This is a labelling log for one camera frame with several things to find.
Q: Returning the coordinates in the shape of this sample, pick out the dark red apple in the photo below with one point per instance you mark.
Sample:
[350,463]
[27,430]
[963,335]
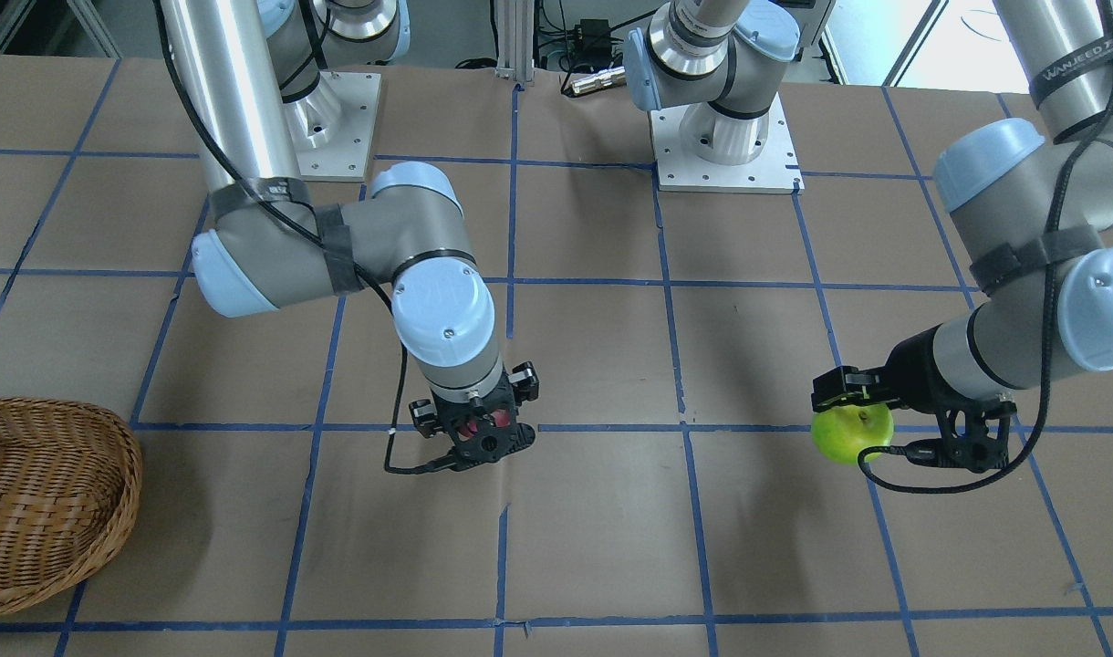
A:
[472,425]

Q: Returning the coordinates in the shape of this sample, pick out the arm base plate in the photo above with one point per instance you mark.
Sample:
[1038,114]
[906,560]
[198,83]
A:
[332,128]
[697,150]

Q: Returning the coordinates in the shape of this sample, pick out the wicker basket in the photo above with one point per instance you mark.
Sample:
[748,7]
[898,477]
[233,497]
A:
[71,476]

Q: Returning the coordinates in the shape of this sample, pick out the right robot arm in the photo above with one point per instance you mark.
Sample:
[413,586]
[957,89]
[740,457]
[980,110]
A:
[271,247]

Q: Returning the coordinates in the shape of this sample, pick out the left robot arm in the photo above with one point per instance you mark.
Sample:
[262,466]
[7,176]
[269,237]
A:
[1030,207]

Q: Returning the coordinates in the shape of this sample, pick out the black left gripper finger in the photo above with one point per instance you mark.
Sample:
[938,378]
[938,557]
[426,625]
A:
[849,386]

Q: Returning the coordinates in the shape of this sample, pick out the silver connector plug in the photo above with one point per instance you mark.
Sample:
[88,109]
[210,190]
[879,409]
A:
[604,79]

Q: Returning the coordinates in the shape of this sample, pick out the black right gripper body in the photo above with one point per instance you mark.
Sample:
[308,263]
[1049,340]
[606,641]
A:
[524,376]

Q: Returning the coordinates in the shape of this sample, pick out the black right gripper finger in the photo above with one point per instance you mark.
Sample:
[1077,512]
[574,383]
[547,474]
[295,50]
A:
[424,417]
[524,382]

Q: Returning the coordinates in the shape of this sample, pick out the green apple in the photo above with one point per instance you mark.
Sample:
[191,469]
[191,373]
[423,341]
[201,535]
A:
[841,432]

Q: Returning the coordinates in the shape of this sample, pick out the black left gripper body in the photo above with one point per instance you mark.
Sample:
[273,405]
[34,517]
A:
[910,367]

